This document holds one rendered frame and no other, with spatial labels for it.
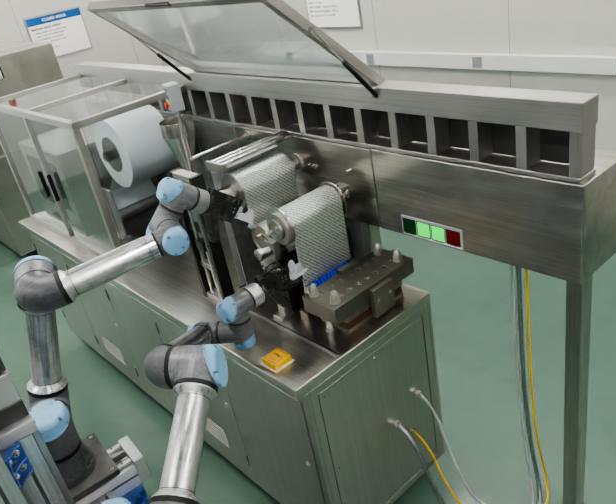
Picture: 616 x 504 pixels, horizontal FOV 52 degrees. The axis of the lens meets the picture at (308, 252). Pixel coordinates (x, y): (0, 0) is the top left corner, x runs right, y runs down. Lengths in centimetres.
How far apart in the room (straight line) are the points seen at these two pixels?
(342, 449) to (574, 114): 131
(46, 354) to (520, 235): 143
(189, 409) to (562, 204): 111
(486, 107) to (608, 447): 172
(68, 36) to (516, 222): 633
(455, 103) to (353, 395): 101
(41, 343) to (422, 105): 132
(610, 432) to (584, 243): 142
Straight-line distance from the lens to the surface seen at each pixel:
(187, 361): 170
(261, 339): 224
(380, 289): 218
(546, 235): 188
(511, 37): 455
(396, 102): 204
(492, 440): 303
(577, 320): 219
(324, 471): 226
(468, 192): 197
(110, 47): 785
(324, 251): 224
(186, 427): 164
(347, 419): 223
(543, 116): 176
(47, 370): 206
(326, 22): 562
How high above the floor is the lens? 215
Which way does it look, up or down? 27 degrees down
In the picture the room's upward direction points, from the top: 11 degrees counter-clockwise
